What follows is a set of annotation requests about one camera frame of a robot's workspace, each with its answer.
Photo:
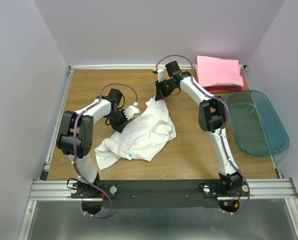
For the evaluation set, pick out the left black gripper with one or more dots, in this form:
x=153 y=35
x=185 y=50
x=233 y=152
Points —
x=119 y=127

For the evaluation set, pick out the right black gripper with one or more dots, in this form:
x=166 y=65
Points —
x=160 y=94

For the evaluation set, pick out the white t shirt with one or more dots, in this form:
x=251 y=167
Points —
x=142 y=139

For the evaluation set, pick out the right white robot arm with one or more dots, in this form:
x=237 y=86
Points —
x=212 y=119

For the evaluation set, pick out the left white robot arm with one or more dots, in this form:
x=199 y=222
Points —
x=75 y=136

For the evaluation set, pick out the folded pink t shirt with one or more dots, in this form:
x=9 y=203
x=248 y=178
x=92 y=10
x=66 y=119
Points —
x=212 y=71

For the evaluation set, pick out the folded red t shirt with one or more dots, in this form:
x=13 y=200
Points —
x=224 y=88

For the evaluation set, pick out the teal plastic bin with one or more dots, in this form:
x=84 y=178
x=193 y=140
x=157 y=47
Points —
x=256 y=127

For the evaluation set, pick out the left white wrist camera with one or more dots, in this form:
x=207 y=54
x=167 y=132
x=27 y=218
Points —
x=131 y=112

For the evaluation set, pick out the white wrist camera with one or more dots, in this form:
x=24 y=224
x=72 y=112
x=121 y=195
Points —
x=131 y=112
x=161 y=75

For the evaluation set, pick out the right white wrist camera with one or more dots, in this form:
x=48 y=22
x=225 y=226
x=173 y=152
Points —
x=161 y=75

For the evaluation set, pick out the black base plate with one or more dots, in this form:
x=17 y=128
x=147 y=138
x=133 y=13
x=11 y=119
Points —
x=96 y=200

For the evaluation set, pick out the aluminium front rail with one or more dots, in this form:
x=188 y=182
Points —
x=279 y=188

